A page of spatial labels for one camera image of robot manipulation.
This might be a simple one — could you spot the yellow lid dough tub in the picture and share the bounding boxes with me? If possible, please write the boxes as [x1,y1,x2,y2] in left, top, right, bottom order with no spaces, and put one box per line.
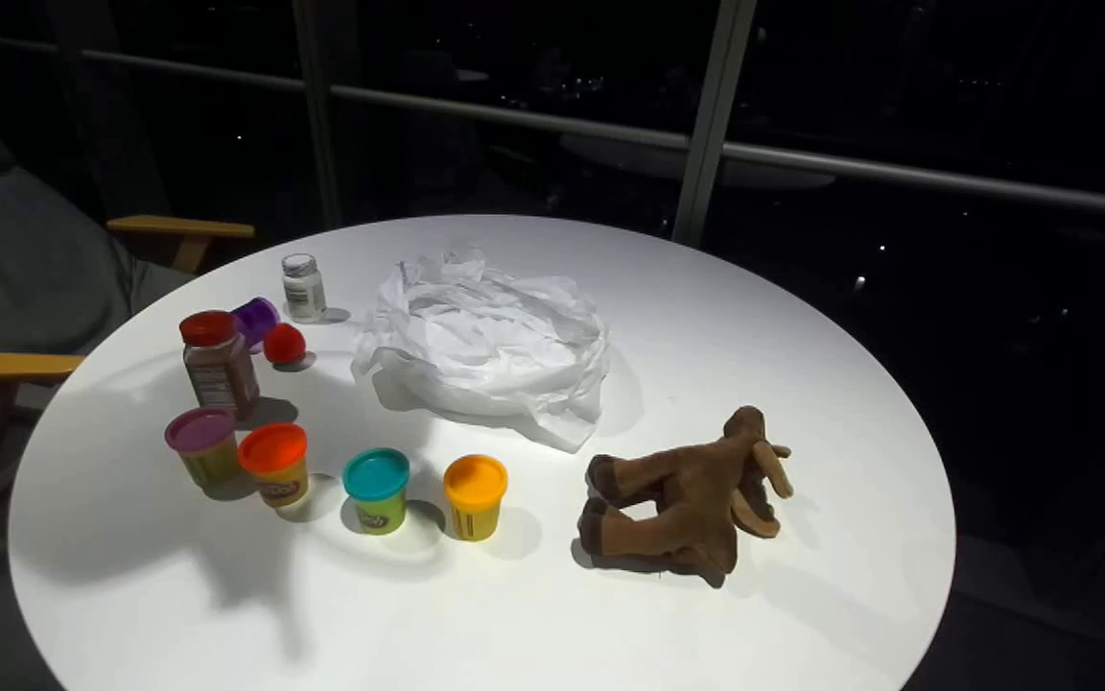
[440,451,507,541]

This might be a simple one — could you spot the purple plastic container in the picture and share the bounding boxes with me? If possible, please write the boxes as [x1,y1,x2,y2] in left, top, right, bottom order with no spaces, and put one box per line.
[234,295,280,345]

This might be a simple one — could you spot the red plastic ball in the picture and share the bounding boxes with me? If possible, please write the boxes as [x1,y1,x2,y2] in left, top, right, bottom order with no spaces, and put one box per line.
[265,321,306,368]

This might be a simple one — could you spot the orange lid dough tub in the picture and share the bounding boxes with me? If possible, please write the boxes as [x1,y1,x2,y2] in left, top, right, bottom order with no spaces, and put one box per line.
[239,420,312,510]

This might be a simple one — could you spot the metal window railing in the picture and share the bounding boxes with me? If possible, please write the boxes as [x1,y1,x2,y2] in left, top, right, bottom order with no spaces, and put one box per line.
[0,35,1105,216]

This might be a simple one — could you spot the white plastic bag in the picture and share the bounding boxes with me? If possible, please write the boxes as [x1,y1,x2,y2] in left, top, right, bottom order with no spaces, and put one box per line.
[352,250,611,451]

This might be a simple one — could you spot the teal lid dough tub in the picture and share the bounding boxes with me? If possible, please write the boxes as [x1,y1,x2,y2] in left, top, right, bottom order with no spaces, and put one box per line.
[340,450,409,534]

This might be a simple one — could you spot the pink lid dough tub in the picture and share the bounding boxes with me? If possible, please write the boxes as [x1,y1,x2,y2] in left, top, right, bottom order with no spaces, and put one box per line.
[164,408,248,497]

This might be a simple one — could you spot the brown plush toy animal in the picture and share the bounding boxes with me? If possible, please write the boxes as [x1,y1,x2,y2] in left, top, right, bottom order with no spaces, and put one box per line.
[579,408,796,587]

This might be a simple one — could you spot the red lid spice jar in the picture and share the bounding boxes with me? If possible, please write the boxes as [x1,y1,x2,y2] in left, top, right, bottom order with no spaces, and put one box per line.
[182,309,262,417]

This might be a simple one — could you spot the white lid small bottle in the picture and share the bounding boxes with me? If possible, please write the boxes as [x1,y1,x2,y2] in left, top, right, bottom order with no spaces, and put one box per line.
[280,253,325,321]

